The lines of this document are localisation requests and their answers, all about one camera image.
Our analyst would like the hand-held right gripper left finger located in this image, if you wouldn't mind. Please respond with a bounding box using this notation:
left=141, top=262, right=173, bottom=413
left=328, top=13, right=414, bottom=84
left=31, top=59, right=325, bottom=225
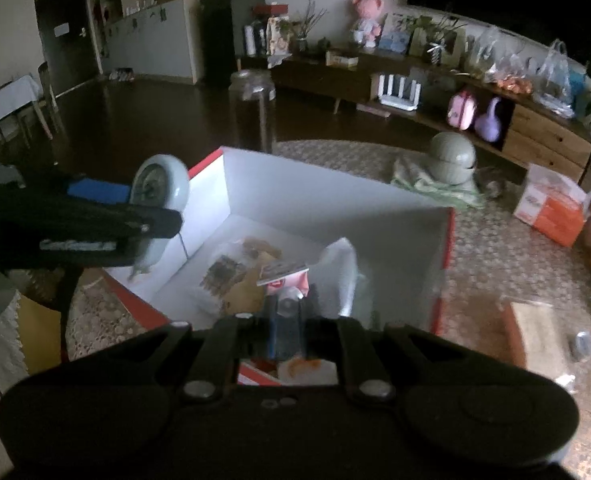
left=142, top=295, right=279, bottom=404

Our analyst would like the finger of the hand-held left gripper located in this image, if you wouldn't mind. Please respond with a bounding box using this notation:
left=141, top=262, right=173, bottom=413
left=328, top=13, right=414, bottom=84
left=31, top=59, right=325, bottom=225
left=29, top=171, right=133, bottom=205
left=124, top=205, right=184, bottom=239

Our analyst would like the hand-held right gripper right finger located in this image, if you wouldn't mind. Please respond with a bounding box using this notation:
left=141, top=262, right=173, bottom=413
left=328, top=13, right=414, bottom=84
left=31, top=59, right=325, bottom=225
left=303, top=285, right=442, bottom=407

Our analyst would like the small grey bottle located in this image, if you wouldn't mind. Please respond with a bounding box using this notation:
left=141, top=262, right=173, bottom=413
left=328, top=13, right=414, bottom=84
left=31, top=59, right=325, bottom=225
left=275, top=294, right=307, bottom=362

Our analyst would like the yellow plush toy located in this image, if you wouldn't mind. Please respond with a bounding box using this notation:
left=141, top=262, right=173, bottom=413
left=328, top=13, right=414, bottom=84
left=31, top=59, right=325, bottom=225
left=222, top=250, right=281, bottom=317

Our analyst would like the red cardboard box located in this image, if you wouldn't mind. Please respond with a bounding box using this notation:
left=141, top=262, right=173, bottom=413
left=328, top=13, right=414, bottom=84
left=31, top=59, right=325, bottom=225
left=102, top=146, right=456, bottom=386

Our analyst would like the orange and white packet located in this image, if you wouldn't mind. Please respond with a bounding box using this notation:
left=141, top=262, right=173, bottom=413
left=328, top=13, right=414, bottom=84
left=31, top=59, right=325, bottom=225
left=275, top=357, right=337, bottom=386

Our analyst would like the red and white packet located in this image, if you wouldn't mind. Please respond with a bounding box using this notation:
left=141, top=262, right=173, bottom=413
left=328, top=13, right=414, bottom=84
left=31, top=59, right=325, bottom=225
left=256, top=259, right=312, bottom=302

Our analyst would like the crumpled white plastic bag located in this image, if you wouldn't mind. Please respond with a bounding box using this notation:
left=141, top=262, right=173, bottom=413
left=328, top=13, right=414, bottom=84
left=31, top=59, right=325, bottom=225
left=308, top=237, right=372, bottom=319

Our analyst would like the clear packet with dark contents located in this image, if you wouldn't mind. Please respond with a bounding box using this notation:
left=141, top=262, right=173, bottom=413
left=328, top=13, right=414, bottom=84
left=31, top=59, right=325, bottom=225
left=198, top=237, right=282, bottom=311

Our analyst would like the wooden chair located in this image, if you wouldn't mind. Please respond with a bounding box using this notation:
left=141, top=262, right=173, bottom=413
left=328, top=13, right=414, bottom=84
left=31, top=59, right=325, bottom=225
left=36, top=61, right=67, bottom=134

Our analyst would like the table with white cloth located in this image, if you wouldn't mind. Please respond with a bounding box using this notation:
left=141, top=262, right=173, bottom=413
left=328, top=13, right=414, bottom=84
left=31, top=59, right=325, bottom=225
left=0, top=75, right=42, bottom=134

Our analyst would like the tall glass jar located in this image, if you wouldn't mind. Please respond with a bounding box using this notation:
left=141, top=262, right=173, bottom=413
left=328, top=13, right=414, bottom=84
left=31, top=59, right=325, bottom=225
left=228, top=70, right=277, bottom=154

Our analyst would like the dark door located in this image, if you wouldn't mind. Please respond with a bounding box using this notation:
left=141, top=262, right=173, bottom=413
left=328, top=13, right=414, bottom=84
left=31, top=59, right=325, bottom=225
left=34, top=0, right=102, bottom=99

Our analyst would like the green striped cloth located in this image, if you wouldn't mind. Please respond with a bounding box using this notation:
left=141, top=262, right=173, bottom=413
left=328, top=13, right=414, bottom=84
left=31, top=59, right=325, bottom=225
left=393, top=156, right=487, bottom=209

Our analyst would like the black cabinet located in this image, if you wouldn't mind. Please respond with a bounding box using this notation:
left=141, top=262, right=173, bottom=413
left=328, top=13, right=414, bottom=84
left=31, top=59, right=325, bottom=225
left=199, top=0, right=239, bottom=88

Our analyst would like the floral gift bag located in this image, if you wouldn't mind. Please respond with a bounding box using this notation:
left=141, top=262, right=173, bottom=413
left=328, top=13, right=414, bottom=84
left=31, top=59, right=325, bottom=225
left=266, top=15, right=294, bottom=57

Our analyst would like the round green lidded pot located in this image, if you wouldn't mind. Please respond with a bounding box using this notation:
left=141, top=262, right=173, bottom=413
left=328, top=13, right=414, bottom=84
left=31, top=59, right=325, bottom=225
left=429, top=131, right=477, bottom=184

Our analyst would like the brown tissue pack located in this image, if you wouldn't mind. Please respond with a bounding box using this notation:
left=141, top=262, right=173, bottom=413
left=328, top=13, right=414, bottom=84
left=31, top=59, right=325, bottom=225
left=500, top=300, right=572, bottom=367

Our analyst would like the vase with dried twigs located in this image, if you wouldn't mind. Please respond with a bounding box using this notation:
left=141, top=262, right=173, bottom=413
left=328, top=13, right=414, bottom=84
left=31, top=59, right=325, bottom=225
left=292, top=0, right=327, bottom=54

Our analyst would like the flat red box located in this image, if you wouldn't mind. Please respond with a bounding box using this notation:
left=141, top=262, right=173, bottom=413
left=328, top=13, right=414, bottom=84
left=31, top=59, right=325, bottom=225
left=252, top=4, right=290, bottom=19

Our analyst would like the small cardboard box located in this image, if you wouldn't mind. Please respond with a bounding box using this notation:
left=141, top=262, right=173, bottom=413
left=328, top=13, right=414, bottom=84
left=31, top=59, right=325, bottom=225
left=325, top=50, right=360, bottom=69

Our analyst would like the white router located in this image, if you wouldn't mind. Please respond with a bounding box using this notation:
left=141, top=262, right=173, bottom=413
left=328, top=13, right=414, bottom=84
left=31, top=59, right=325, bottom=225
left=373, top=74, right=422, bottom=111

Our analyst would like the small pink suitcase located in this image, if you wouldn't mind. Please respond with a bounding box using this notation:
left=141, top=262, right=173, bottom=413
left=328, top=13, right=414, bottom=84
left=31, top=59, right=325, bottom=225
left=448, top=91, right=477, bottom=132

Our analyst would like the orange and white tissue package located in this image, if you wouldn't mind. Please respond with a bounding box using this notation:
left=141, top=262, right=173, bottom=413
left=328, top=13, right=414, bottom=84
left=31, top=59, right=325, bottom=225
left=514, top=162, right=589, bottom=248

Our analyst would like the purple swan vase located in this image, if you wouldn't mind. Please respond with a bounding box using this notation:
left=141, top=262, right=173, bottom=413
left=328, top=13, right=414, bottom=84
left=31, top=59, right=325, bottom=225
left=475, top=97, right=504, bottom=142

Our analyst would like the pink plush bear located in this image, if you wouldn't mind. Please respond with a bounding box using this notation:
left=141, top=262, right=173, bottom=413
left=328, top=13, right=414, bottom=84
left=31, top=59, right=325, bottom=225
left=351, top=0, right=383, bottom=49

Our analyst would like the long wooden sideboard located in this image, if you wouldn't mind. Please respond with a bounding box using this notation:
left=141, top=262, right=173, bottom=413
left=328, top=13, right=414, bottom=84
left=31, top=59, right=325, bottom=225
left=238, top=49, right=591, bottom=186

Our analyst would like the blue picture card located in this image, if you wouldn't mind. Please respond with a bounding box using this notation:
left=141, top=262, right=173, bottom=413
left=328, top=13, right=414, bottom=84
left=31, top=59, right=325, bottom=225
left=378, top=12, right=410, bottom=54

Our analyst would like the clear plastic bag with oranges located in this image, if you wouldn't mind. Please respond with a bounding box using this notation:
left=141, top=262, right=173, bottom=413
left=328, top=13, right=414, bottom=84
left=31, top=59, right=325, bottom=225
left=468, top=25, right=535, bottom=95

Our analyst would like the blue packet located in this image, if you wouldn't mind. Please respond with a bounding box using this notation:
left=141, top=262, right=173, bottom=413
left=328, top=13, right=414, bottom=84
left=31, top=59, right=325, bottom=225
left=568, top=70, right=589, bottom=111

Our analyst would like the wall cabinet with shelves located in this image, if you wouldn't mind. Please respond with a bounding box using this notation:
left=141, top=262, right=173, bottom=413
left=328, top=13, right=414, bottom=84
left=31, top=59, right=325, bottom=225
left=88, top=0, right=199, bottom=84

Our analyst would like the wooden picture frame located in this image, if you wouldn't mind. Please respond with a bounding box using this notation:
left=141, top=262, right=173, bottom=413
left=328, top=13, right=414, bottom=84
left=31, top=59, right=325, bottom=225
left=409, top=22, right=469, bottom=68

